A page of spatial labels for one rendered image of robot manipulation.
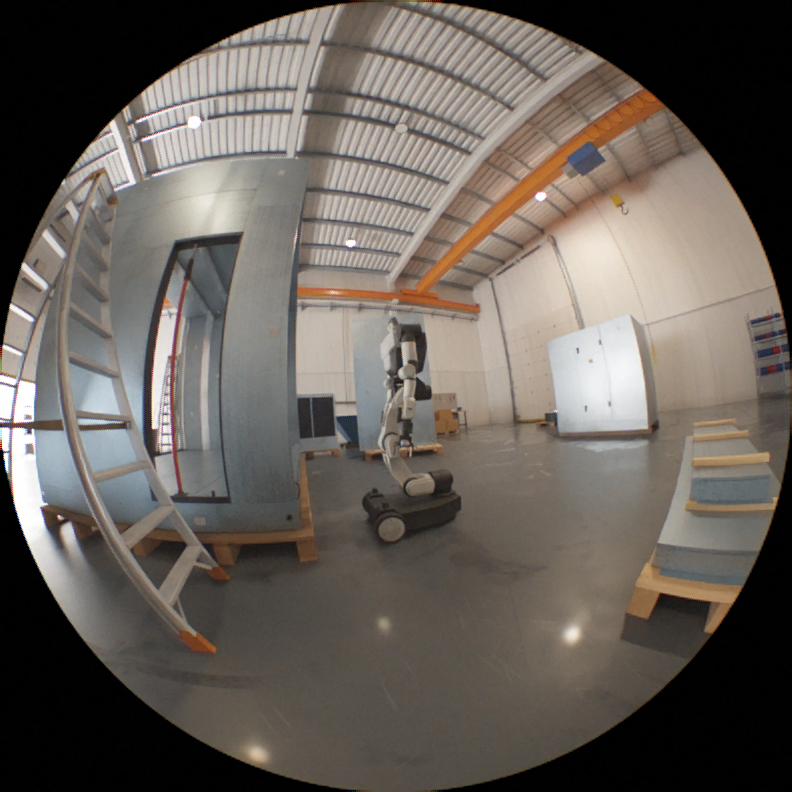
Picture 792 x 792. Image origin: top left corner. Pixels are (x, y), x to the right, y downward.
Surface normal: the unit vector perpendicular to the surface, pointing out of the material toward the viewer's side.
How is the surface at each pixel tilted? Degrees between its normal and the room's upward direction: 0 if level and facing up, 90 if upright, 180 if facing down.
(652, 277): 90
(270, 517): 90
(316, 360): 90
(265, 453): 90
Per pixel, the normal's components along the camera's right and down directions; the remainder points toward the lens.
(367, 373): 0.03, -0.09
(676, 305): -0.93, 0.04
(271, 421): 0.37, -0.11
